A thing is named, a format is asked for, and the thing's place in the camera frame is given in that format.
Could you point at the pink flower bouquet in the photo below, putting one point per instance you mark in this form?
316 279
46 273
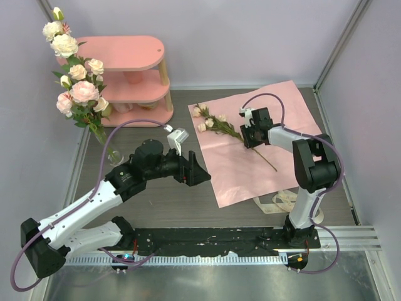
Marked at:
216 124

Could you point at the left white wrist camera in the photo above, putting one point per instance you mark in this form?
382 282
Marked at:
176 137

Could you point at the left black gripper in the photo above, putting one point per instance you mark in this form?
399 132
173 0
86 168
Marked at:
190 172

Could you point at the pink three-tier shelf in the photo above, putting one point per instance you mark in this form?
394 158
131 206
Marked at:
109 80

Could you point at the pink cup on shelf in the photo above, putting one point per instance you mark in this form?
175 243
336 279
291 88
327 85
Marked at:
133 77

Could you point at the yellow green cup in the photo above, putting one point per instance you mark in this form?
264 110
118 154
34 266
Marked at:
107 111

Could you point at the orange patterned bowl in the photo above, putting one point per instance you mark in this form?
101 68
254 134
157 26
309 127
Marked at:
148 105

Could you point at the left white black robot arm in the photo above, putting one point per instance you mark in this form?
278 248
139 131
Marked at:
109 194

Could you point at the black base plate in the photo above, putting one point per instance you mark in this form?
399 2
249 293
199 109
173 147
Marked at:
212 242

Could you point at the pink peony flower stem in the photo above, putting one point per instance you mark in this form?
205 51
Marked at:
81 102

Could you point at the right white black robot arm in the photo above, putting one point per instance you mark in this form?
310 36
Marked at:
316 168

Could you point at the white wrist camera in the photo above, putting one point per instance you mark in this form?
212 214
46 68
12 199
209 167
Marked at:
247 114
176 137

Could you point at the cream printed ribbon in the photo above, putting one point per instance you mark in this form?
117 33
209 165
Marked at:
279 200

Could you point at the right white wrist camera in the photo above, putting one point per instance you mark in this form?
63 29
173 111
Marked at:
247 114

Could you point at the pink mug on shelf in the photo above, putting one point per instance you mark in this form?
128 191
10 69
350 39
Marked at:
122 108

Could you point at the cream rose flower stem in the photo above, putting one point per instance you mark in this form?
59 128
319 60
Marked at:
80 68

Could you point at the purple pink wrapping paper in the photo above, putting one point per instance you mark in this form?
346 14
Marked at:
238 173

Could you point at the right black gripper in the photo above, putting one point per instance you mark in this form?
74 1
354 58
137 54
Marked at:
248 143

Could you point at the clear glass vase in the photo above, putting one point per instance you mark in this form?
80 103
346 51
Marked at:
114 156

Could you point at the aluminium frame rail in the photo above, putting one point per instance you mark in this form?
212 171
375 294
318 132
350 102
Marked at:
358 238

